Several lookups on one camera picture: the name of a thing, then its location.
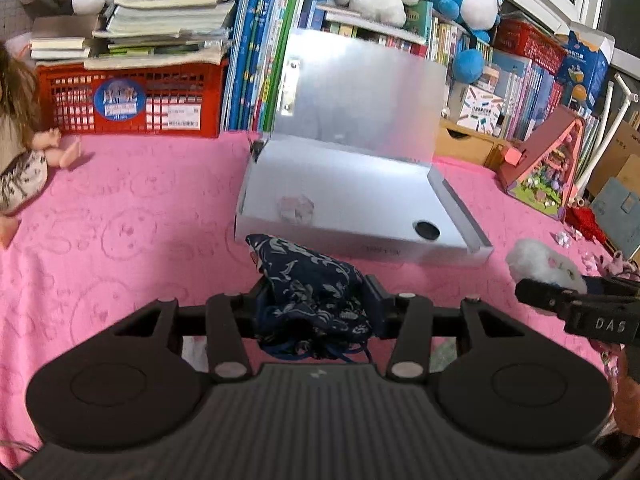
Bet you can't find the blue printed carton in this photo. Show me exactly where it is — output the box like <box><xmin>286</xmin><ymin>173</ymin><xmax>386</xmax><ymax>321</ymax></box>
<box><xmin>555</xmin><ymin>22</ymin><xmax>615</xmax><ymax>116</ymax></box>

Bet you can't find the pink printed blanket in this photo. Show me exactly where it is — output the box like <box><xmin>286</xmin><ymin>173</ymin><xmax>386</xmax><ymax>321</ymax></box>
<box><xmin>0</xmin><ymin>130</ymin><xmax>640</xmax><ymax>466</ymax></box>

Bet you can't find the row of tall thin books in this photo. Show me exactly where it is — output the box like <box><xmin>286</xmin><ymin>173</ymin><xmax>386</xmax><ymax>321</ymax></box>
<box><xmin>221</xmin><ymin>0</ymin><xmax>321</xmax><ymax>133</ymax></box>

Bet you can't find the white fluffy plush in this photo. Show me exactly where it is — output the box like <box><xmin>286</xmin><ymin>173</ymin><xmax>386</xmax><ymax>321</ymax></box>
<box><xmin>505</xmin><ymin>239</ymin><xmax>588</xmax><ymax>311</ymax></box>

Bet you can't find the row of small upright books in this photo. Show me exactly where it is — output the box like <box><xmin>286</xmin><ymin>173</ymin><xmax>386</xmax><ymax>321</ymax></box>
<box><xmin>312</xmin><ymin>0</ymin><xmax>601</xmax><ymax>143</ymax></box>

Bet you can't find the stack of lying books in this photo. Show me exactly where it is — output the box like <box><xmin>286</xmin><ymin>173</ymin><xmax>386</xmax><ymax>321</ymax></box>
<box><xmin>27</xmin><ymin>0</ymin><xmax>238</xmax><ymax>71</ymax></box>

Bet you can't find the long-haired doll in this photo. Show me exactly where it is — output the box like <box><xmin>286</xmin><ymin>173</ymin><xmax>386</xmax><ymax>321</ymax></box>
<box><xmin>0</xmin><ymin>42</ymin><xmax>83</xmax><ymax>248</ymax></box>

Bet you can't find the grey storage box translucent lid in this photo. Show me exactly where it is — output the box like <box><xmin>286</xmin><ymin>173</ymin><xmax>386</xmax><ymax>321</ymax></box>
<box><xmin>234</xmin><ymin>27</ymin><xmax>495</xmax><ymax>267</ymax></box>

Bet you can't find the white patterned carton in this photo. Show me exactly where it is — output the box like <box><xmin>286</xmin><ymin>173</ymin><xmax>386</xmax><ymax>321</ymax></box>
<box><xmin>447</xmin><ymin>82</ymin><xmax>503</xmax><ymax>136</ymax></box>

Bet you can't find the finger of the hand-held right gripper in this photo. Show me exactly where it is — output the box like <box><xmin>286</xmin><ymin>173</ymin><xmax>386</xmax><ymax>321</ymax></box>
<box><xmin>515</xmin><ymin>278</ymin><xmax>573</xmax><ymax>318</ymax></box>
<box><xmin>582</xmin><ymin>273</ymin><xmax>640</xmax><ymax>297</ymax></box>

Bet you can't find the brown cardboard box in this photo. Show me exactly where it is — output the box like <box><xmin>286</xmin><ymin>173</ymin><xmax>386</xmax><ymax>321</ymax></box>
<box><xmin>585</xmin><ymin>120</ymin><xmax>640</xmax><ymax>196</ymax></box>

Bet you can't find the red mesh basket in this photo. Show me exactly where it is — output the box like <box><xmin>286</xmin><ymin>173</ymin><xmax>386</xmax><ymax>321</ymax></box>
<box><xmin>492</xmin><ymin>12</ymin><xmax>568</xmax><ymax>76</ymax></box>

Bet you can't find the wooden drawer box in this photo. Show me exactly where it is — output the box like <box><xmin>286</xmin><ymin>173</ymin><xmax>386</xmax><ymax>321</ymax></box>
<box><xmin>434</xmin><ymin>117</ymin><xmax>516</xmax><ymax>168</ymax></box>

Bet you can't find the white pipe rack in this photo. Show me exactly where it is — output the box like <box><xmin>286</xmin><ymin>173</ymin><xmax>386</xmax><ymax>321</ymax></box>
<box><xmin>570</xmin><ymin>72</ymin><xmax>640</xmax><ymax>211</ymax></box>

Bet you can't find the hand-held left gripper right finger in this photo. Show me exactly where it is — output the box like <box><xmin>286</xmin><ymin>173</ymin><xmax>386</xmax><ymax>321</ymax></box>
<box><xmin>364</xmin><ymin>274</ymin><xmax>526</xmax><ymax>382</ymax></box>

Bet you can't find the navy floral drawstring pouch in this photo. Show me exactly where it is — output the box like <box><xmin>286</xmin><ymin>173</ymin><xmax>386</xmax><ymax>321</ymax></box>
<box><xmin>245</xmin><ymin>233</ymin><xmax>376</xmax><ymax>363</ymax></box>

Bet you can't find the pink triangular dollhouse toy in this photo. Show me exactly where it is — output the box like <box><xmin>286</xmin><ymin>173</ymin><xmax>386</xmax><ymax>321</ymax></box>
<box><xmin>495</xmin><ymin>105</ymin><xmax>587</xmax><ymax>222</ymax></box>

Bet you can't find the grey-blue cardboard board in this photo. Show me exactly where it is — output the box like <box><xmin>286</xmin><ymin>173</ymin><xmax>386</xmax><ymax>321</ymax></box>
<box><xmin>590</xmin><ymin>177</ymin><xmax>640</xmax><ymax>261</ymax></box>

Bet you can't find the red plastic basket blue sticker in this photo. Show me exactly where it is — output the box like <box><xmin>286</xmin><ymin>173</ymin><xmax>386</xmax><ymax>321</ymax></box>
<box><xmin>36</xmin><ymin>60</ymin><xmax>230</xmax><ymax>139</ymax></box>

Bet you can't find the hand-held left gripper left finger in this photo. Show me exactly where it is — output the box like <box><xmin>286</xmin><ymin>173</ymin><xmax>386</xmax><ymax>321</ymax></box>
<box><xmin>114</xmin><ymin>276</ymin><xmax>271</xmax><ymax>382</ymax></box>

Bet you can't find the red knitted item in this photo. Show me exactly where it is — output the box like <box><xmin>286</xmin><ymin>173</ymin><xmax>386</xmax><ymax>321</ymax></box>
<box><xmin>565</xmin><ymin>205</ymin><xmax>608</xmax><ymax>246</ymax></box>

